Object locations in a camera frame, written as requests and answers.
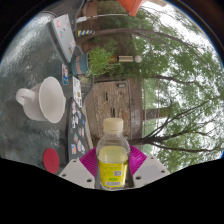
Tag orange patio umbrella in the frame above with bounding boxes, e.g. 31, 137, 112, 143
116, 0, 148, 17

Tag globe-topped lamp post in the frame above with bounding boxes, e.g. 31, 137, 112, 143
111, 54, 143, 65

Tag white printed booklet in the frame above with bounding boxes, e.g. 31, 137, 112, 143
72, 76, 84, 109

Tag black laptop with stickers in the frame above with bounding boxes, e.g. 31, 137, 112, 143
67, 99, 89, 163

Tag grey wicker chair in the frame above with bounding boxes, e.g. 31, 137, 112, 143
74, 44, 96, 102

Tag flat round red coaster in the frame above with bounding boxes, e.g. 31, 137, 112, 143
42, 147, 61, 175

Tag white ceramic mug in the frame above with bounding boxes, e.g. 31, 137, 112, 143
15, 76, 67, 124

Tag potted green plant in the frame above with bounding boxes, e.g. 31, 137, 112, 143
70, 46, 118, 80

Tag grey laptop with stickers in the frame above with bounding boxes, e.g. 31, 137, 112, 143
49, 13, 77, 64

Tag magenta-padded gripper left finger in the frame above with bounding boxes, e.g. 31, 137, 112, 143
59, 147, 100, 190

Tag blue yellow striped bollard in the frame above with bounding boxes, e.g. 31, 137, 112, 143
77, 29, 96, 38

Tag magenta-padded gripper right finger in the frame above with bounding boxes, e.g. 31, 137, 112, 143
127, 145, 171, 190

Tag clear bottle with yellow label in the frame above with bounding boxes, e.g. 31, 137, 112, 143
95, 117, 131, 191

